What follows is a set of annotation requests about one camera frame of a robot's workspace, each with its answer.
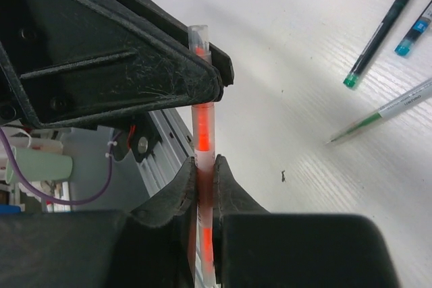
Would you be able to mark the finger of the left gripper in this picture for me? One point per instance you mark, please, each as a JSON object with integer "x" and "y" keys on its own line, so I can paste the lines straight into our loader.
{"x": 150, "y": 11}

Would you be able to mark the green white pen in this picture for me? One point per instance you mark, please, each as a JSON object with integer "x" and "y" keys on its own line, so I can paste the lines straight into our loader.
{"x": 402, "y": 103}

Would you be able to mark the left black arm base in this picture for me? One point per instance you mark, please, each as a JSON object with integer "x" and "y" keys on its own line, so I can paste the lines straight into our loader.
{"x": 137, "y": 135}

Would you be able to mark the dark green pen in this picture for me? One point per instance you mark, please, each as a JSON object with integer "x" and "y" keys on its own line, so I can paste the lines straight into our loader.
{"x": 374, "y": 43}

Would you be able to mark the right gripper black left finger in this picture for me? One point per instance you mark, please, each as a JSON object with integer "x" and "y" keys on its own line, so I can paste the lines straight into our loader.
{"x": 176, "y": 202}

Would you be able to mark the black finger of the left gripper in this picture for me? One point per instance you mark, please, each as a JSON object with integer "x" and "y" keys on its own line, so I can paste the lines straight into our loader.
{"x": 80, "y": 63}

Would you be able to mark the green cup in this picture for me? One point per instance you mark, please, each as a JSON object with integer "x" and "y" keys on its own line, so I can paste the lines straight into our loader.
{"x": 36, "y": 165}

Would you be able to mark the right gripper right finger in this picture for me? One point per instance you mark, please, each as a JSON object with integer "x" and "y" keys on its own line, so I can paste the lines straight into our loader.
{"x": 229, "y": 196}

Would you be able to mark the blue pen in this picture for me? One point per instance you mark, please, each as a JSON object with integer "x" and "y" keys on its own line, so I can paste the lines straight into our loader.
{"x": 415, "y": 32}

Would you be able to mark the aluminium front rail frame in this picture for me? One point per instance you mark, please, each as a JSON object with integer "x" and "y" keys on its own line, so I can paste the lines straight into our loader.
{"x": 173, "y": 148}

